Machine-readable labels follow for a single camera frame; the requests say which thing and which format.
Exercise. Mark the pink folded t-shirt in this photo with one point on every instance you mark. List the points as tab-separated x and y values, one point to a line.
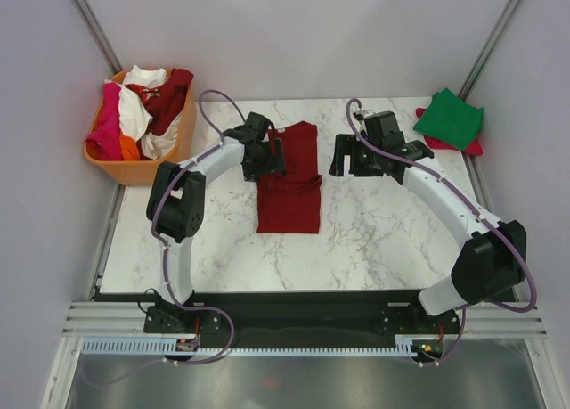
474	148

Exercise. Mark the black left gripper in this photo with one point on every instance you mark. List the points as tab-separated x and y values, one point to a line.
274	164

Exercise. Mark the cream t-shirt in basket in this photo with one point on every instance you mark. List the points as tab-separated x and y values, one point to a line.
154	147

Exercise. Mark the aluminium frame post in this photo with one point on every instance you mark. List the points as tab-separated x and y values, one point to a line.
498	30
96	31

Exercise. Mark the aluminium frame post left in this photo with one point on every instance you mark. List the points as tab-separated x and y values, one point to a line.
96	31

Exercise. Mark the aluminium frame post right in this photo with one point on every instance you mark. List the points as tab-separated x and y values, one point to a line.
498	30

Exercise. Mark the white t-shirt in basket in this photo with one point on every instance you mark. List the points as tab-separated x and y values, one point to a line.
133	110

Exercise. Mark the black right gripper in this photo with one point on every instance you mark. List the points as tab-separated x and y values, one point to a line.
348	144

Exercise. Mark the dark red shirt in basket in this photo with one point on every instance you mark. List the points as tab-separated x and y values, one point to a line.
162	94

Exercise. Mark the green folded t-shirt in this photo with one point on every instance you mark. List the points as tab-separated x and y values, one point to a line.
451	120

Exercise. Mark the pink t-shirt in basket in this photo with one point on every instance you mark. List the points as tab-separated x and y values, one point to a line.
104	141

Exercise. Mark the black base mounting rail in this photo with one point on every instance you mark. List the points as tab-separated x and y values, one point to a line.
295	318

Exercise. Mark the white slotted cable duct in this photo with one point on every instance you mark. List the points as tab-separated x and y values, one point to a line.
176	347

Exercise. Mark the orange t-shirt in basket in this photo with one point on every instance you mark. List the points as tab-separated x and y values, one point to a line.
128	148

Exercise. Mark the dark red t-shirt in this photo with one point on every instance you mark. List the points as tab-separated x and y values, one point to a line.
291	202

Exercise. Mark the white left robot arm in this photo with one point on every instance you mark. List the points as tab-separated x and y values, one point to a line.
176	207

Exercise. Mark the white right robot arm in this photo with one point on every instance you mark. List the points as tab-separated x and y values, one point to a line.
492	251

